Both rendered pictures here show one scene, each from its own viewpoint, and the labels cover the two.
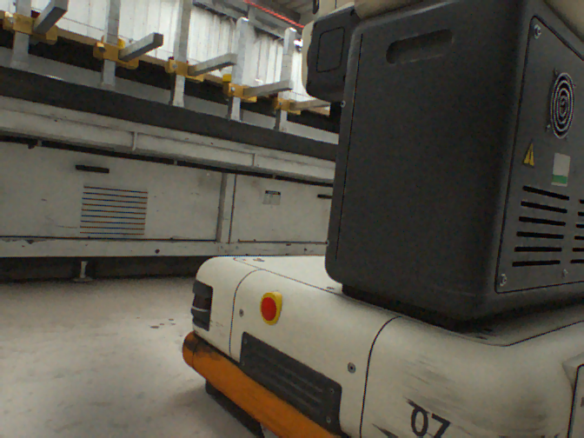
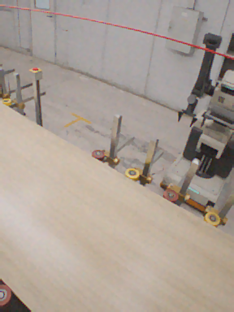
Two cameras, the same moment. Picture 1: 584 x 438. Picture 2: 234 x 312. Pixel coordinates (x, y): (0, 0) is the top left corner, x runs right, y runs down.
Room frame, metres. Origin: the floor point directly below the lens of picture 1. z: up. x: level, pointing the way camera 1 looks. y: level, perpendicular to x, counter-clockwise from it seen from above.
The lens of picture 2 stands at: (2.30, 1.22, 1.81)
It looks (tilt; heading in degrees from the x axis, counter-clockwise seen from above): 39 degrees down; 251
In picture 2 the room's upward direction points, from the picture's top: 8 degrees clockwise
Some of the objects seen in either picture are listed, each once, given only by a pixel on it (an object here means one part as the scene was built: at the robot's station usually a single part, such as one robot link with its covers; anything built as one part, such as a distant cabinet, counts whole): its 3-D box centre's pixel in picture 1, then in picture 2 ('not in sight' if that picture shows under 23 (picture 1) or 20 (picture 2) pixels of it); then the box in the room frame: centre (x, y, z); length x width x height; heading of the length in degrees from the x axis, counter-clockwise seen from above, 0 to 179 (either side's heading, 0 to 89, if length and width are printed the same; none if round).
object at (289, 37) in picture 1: (284, 83); (114, 147); (1.94, 0.10, 0.92); 0.04 x 0.04 x 0.48; 41
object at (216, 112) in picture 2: not in sight; (220, 121); (1.05, -0.06, 0.99); 0.28 x 0.16 x 0.22; 131
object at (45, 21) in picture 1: (43, 23); not in sight; (1.25, 0.77, 0.83); 0.43 x 0.03 x 0.04; 41
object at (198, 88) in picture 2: not in sight; (205, 67); (1.32, -0.11, 1.40); 0.11 x 0.06 x 0.43; 131
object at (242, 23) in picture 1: (236, 77); (146, 171); (1.78, 0.29, 0.87); 0.04 x 0.04 x 0.48; 41
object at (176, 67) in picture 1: (184, 70); (178, 192); (1.63, 0.46, 0.84); 0.14 x 0.06 x 0.05; 131
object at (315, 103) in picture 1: (302, 106); (115, 150); (1.90, 0.01, 0.82); 0.43 x 0.03 x 0.04; 41
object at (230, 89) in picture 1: (240, 92); (141, 175); (1.80, 0.27, 0.82); 0.14 x 0.06 x 0.05; 131
